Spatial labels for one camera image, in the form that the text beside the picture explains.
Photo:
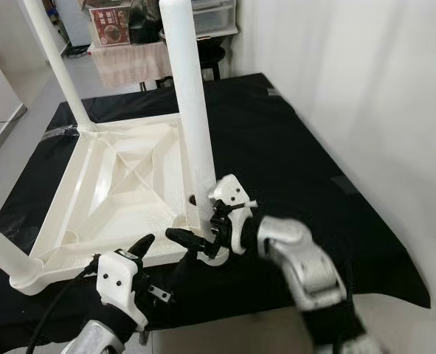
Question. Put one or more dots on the black table cloth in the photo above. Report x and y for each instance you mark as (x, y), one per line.
(291, 162)

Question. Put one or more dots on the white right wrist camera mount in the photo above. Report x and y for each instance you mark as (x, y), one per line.
(232, 195)

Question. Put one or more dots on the white plastic table top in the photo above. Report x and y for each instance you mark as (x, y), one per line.
(122, 184)

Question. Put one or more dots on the black round stool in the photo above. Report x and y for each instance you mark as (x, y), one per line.
(212, 55)

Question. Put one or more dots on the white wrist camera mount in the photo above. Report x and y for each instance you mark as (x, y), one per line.
(118, 280)
(232, 195)

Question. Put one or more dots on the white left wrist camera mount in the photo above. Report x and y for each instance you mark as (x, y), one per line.
(118, 280)

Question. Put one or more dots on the black plastic bag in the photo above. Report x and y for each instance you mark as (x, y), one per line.
(145, 22)

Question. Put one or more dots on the grey tape strip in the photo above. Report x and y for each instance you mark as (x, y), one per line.
(274, 92)

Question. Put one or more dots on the red printed box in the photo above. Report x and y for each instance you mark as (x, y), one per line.
(109, 26)

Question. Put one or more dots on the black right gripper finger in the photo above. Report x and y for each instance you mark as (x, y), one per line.
(194, 199)
(187, 239)

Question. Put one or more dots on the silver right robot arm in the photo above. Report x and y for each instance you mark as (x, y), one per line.
(306, 273)

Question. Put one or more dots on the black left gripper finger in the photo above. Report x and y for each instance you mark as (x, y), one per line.
(140, 245)
(182, 269)

